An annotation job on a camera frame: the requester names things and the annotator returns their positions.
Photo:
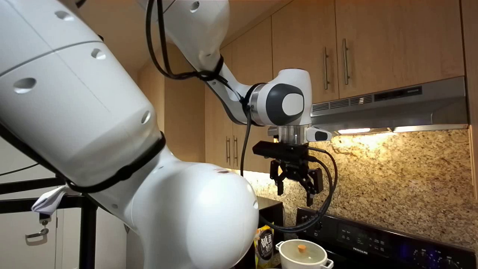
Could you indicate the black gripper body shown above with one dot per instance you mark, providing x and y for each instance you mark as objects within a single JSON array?
[{"x": 292, "y": 169}]

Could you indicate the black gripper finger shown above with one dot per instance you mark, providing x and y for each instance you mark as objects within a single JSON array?
[
  {"x": 313, "y": 182},
  {"x": 279, "y": 181}
]

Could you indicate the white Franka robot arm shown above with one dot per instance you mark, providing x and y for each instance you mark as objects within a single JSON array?
[{"x": 76, "y": 98}]

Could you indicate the black stove control panel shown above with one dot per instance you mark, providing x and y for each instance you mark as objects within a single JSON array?
[{"x": 379, "y": 243}]

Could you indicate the black box appliance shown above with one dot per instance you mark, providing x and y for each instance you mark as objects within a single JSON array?
[{"x": 271, "y": 211}]

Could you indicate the yellow snack bag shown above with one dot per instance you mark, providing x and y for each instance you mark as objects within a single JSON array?
[{"x": 265, "y": 243}]

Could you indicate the white pot with lid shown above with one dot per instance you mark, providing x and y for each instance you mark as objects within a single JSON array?
[{"x": 304, "y": 257}]

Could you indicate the tall wooden side panel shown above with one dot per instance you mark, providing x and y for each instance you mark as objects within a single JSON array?
[{"x": 185, "y": 124}]

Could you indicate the stainless steel range hood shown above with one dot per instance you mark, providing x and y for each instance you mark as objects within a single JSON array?
[{"x": 424, "y": 106}]

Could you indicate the black metal stand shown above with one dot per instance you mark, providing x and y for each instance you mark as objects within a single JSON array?
[{"x": 89, "y": 239}]

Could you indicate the white cloth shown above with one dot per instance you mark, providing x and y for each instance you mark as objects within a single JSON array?
[{"x": 47, "y": 200}]

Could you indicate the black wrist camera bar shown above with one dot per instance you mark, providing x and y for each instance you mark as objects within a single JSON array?
[{"x": 279, "y": 149}]

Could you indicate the two-door wooden wall cabinet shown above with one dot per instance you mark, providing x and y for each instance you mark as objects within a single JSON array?
[{"x": 215, "y": 143}]

